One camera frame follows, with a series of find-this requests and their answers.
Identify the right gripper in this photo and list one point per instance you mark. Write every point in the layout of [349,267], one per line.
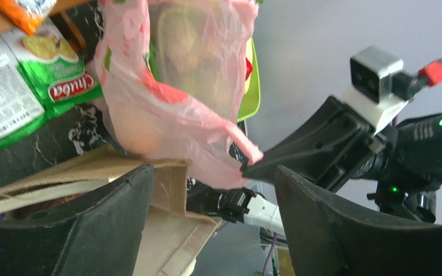
[334,145]

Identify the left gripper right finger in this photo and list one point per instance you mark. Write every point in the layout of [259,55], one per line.
[329,235]

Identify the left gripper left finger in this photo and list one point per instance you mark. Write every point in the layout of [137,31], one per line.
[98,233]

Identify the brown burlap tote bag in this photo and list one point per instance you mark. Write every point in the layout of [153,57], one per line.
[172,237]

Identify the pink plastic grocery bag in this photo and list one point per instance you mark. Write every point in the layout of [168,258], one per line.
[173,75]

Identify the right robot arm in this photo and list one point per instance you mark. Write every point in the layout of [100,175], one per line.
[411,172]

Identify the green vegetable tray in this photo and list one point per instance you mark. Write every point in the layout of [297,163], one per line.
[251,100]

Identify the red bell pepper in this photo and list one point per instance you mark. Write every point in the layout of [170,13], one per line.
[249,69]

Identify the green Chuba snack bag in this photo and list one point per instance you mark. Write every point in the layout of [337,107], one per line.
[41,77]

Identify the orange Fox's fruits candy bag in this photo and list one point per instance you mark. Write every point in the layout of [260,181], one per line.
[27,15]

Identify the wooden rack with glass shelves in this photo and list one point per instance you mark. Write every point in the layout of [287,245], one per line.
[0,23]

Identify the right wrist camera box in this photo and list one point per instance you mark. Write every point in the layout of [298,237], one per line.
[381,88]

